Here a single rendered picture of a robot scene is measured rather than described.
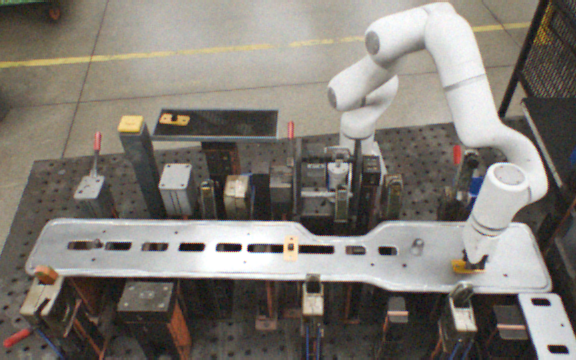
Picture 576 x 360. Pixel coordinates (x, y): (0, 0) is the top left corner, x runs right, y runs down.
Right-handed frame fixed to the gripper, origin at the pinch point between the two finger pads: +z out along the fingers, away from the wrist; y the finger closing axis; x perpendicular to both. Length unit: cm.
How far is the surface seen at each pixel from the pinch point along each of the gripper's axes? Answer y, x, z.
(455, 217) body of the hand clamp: -18.0, 0.7, 4.8
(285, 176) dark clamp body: -25, -49, -4
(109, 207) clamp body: -21, -102, 7
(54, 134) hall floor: -165, -208, 105
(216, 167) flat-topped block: -35, -71, 3
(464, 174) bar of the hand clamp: -20.1, -0.1, -11.0
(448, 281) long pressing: 4.4, -5.9, 3.3
